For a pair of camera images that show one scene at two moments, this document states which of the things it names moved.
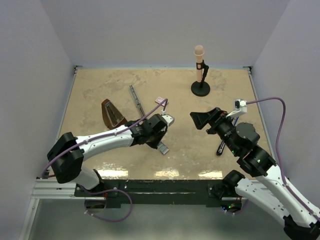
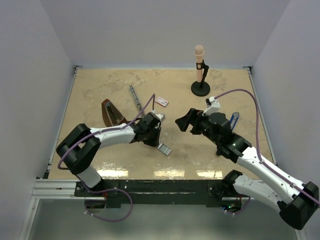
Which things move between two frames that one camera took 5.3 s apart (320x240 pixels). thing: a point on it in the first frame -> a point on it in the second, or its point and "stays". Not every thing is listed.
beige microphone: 199,51 stays
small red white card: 159,99 stays
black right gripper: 215,116 -> 194,117
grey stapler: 140,109 stays
